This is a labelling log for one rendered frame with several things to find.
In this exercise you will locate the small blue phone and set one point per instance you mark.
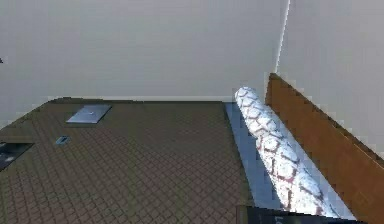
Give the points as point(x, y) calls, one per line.
point(62, 140)

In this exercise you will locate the brown quilted bed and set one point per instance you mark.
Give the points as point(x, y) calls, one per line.
point(150, 160)

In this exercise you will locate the grey closed laptop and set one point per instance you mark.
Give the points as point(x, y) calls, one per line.
point(89, 114)

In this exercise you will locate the white patterned pillow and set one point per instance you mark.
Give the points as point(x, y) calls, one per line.
point(278, 150)

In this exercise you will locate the black flat book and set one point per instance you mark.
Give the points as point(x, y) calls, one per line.
point(10, 153)

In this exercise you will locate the black box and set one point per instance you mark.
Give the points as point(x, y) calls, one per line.
point(266, 216)

